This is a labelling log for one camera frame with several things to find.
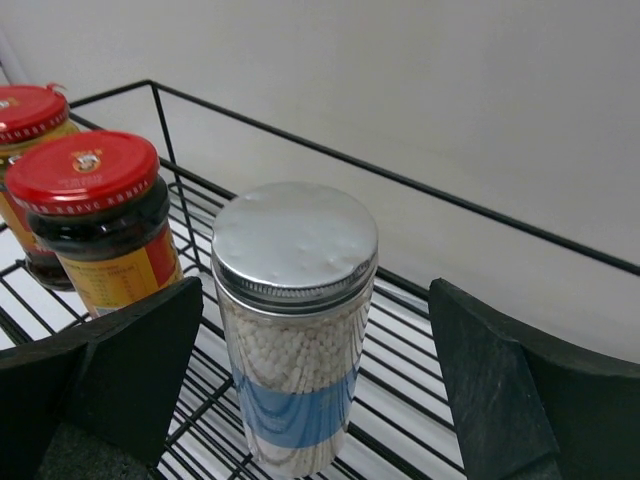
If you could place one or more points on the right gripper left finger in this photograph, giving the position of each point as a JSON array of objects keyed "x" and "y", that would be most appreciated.
[{"x": 96, "y": 401}]

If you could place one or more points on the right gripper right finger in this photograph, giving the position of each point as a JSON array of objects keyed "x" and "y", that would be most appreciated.
[{"x": 528, "y": 405}]

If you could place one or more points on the red lid chili jar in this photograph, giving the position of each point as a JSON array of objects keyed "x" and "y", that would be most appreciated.
[{"x": 97, "y": 201}]

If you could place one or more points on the white bottle blue label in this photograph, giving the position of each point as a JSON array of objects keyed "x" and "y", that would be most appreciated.
[{"x": 293, "y": 265}]

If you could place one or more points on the black wire shelf rack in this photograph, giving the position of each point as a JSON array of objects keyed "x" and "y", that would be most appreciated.
[{"x": 402, "y": 425}]

